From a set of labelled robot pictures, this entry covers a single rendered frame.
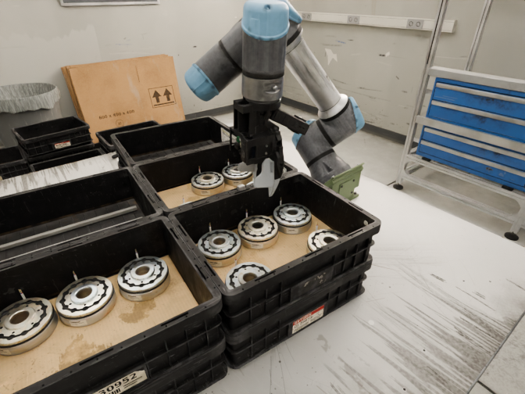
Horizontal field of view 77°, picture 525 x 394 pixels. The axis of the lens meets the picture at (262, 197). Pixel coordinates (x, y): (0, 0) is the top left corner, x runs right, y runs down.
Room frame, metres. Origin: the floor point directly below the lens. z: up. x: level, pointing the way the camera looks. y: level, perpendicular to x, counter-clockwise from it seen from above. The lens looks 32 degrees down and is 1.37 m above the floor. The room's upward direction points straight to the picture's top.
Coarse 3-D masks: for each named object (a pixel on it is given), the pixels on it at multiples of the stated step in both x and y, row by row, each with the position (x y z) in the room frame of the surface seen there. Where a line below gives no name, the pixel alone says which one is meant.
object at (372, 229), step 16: (288, 176) 0.81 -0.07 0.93; (304, 176) 0.81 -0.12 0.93; (240, 192) 0.73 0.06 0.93; (336, 192) 0.73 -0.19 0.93; (192, 208) 0.65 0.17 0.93; (352, 208) 0.66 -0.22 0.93; (176, 224) 0.59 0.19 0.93; (368, 224) 0.59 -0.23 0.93; (336, 240) 0.53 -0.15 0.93; (352, 240) 0.54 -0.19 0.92; (304, 256) 0.48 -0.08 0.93; (320, 256) 0.49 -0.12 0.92; (208, 272) 0.44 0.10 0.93; (272, 272) 0.44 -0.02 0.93; (288, 272) 0.45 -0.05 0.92; (224, 288) 0.40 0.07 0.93; (240, 288) 0.40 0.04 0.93; (256, 288) 0.41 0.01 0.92
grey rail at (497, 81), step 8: (424, 72) 2.35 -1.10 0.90; (432, 72) 2.31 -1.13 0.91; (440, 72) 2.27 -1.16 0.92; (448, 72) 2.23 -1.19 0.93; (456, 72) 2.20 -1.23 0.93; (464, 72) 2.20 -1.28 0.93; (472, 72) 2.20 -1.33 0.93; (456, 80) 2.18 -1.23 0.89; (464, 80) 2.14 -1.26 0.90; (472, 80) 2.11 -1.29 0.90; (480, 80) 2.07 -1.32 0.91; (488, 80) 2.04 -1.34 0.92; (496, 80) 2.01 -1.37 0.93; (504, 80) 1.98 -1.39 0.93; (512, 80) 1.98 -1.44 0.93; (520, 80) 1.98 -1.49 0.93; (512, 88) 1.93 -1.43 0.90; (520, 88) 1.90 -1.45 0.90
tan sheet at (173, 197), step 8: (184, 184) 0.94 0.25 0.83; (224, 184) 0.94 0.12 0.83; (160, 192) 0.89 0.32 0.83; (168, 192) 0.89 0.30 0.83; (176, 192) 0.89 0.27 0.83; (184, 192) 0.89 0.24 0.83; (192, 192) 0.89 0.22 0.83; (168, 200) 0.85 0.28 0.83; (176, 200) 0.85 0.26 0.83; (184, 200) 0.85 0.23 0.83; (192, 200) 0.85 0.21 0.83
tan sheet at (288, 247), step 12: (312, 216) 0.76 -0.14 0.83; (312, 228) 0.71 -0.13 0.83; (324, 228) 0.71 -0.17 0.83; (288, 240) 0.66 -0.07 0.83; (300, 240) 0.66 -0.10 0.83; (252, 252) 0.61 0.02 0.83; (264, 252) 0.61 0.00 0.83; (276, 252) 0.61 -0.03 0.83; (288, 252) 0.61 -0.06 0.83; (300, 252) 0.61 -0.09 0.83; (264, 264) 0.57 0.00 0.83; (276, 264) 0.57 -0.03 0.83
